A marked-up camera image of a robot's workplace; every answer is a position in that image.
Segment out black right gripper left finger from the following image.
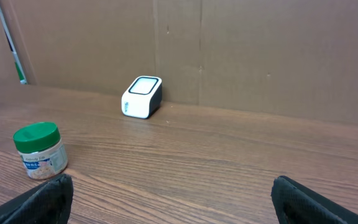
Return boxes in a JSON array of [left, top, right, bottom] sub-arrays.
[[0, 174, 73, 224]]

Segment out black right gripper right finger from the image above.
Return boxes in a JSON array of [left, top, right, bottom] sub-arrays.
[[271, 175, 358, 224]]

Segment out green lid seasoning jar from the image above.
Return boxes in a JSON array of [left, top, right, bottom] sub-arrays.
[[12, 122, 68, 180]]

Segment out green white edge strip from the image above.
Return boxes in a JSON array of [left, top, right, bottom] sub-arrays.
[[0, 5, 28, 85]]

